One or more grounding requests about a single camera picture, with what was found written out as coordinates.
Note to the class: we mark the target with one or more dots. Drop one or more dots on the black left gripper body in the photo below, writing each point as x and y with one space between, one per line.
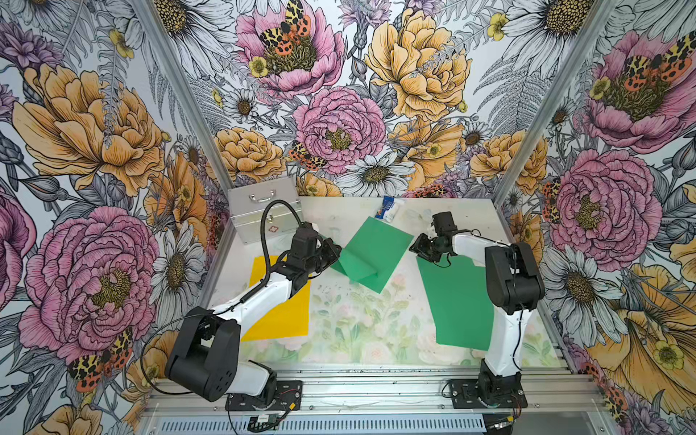
325 256

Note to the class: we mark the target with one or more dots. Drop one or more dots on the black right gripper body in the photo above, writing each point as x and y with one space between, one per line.
431 249

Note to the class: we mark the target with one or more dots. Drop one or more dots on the yellow paper sheet under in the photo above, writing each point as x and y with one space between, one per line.
288 320

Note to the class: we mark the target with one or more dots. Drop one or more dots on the large green paper sheet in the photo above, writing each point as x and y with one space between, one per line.
457 294

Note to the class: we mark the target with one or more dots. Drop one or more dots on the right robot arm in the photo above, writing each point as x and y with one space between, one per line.
514 287

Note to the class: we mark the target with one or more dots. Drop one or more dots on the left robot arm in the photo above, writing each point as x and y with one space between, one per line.
205 357

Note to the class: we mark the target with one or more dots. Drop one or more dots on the blue white snack packet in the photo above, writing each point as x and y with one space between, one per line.
389 209

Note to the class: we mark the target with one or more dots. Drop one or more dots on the silver metal case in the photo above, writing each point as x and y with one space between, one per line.
247 204

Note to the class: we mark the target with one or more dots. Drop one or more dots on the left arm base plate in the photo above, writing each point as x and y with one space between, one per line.
284 396

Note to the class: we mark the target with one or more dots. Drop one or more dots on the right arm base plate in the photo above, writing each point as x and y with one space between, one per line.
474 394

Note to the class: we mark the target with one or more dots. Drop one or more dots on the aluminium rail frame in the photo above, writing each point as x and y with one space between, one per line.
346 389

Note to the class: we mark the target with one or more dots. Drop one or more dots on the aluminium corner post left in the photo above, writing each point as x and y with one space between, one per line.
172 68

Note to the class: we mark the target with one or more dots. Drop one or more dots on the aluminium corner post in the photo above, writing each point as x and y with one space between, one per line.
172 68
584 45

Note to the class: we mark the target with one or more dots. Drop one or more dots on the aluminium corner post right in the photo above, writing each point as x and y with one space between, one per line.
584 45

